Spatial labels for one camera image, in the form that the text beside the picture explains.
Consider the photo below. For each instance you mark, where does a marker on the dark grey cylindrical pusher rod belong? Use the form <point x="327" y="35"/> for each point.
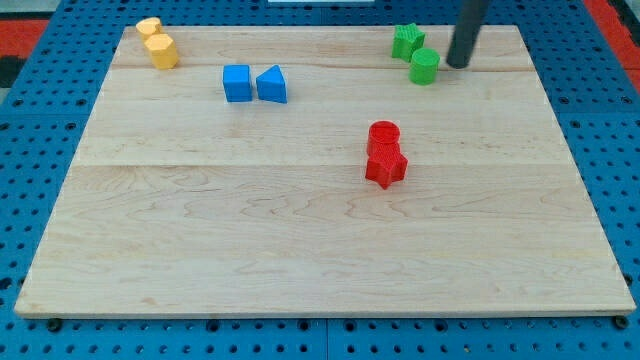
<point x="466" y="31"/>

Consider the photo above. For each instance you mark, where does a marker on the yellow heart block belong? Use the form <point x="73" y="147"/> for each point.
<point x="148" y="27"/>

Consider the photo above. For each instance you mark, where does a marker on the yellow hexagon block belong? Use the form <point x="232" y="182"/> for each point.
<point x="162" y="51"/>

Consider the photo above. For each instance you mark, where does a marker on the blue triangular prism block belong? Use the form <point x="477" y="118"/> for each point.
<point x="271" y="85"/>

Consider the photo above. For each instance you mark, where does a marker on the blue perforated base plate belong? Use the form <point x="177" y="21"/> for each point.
<point x="43" y="116"/>

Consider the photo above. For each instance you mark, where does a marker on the green star block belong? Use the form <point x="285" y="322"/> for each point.
<point x="406" y="40"/>

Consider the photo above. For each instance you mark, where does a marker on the green cylinder block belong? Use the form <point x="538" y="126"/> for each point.
<point x="424" y="66"/>

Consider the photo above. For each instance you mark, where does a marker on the red cylinder block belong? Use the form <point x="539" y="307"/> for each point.
<point x="381" y="134"/>

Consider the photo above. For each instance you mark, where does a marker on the red star block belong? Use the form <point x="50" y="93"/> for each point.
<point x="385" y="165"/>

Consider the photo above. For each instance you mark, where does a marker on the blue cube block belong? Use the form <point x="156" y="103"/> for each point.
<point x="237" y="83"/>

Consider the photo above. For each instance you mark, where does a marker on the light wooden board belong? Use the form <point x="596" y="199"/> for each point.
<point x="180" y="204"/>

